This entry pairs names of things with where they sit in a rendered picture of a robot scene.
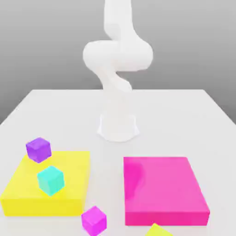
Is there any small purple cube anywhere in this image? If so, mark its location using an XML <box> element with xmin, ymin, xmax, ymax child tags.
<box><xmin>25</xmin><ymin>136</ymin><xmax>52</xmax><ymax>164</ymax></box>

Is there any small turquoise cube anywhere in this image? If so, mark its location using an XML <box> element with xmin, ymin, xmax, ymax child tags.
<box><xmin>36</xmin><ymin>165</ymin><xmax>65</xmax><ymax>197</ymax></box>

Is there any small magenta cube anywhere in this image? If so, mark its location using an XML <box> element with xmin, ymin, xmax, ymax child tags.
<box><xmin>81</xmin><ymin>205</ymin><xmax>107</xmax><ymax>236</ymax></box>

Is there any small yellow-green cube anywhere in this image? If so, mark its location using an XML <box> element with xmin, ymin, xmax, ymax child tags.
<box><xmin>145</xmin><ymin>223</ymin><xmax>174</xmax><ymax>236</ymax></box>

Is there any large yellow box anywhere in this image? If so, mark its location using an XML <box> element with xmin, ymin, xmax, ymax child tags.
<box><xmin>0</xmin><ymin>151</ymin><xmax>91</xmax><ymax>217</ymax></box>

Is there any large pink box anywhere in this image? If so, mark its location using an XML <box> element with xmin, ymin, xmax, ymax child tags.
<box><xmin>123</xmin><ymin>156</ymin><xmax>211</xmax><ymax>227</ymax></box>

